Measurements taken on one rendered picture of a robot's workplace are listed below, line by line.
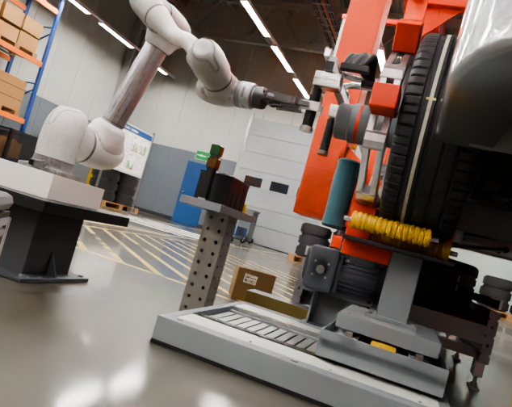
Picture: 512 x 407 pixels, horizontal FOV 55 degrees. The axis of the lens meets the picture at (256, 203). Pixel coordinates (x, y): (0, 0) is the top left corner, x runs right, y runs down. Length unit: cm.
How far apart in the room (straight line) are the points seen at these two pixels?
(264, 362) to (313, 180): 105
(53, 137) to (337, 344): 129
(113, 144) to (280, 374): 125
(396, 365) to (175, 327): 63
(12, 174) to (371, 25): 163
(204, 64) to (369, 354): 99
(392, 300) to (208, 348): 61
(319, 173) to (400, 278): 74
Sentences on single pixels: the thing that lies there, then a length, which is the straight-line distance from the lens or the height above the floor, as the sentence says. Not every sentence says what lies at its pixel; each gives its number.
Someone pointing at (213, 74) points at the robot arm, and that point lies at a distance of 162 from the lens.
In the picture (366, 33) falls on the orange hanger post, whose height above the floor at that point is 138.
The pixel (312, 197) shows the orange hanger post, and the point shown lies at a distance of 221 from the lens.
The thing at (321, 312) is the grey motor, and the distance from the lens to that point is 215.
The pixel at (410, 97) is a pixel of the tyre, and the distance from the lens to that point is 148.
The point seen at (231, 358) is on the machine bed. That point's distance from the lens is 143.
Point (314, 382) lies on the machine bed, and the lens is 138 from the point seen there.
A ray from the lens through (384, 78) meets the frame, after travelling 156.
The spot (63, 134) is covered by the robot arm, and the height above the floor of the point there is 55.
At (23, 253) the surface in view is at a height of 9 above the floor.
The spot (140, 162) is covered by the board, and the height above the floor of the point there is 118.
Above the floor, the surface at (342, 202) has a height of 58.
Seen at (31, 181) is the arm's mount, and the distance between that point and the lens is 199.
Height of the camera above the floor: 39
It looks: 3 degrees up
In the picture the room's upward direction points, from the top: 16 degrees clockwise
